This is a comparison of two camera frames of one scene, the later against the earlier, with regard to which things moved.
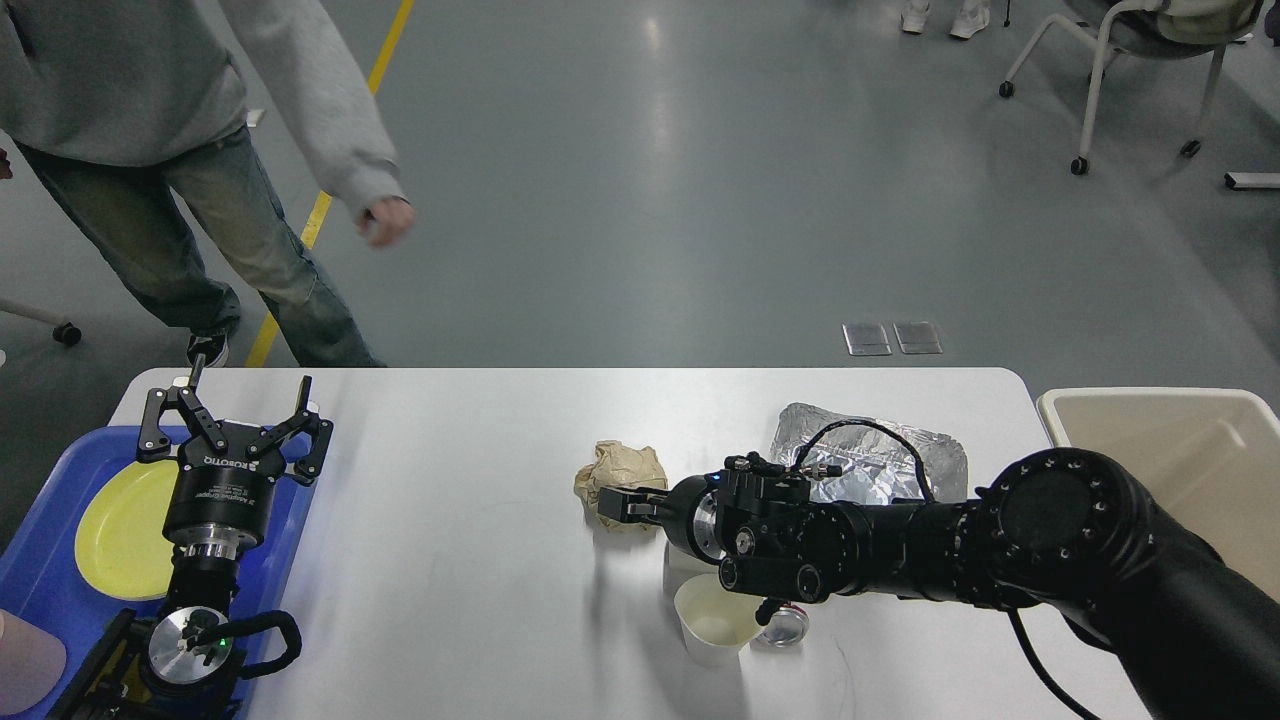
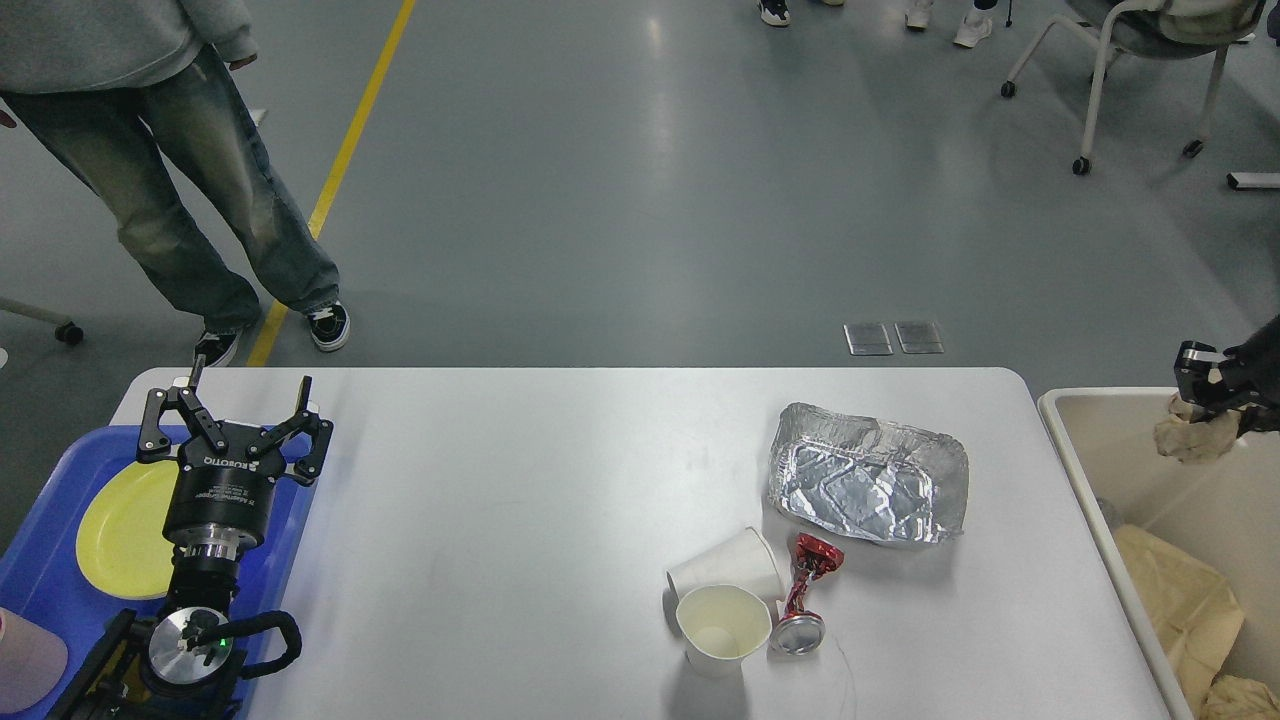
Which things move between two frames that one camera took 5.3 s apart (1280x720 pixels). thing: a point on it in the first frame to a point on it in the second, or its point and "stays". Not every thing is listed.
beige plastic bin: [1210, 457] stays
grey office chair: [1154, 29] stays
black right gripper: [675, 506] to [1257, 376]
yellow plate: [120, 546] stays
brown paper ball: [618, 465] to [1184, 440]
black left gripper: [221, 492] stays
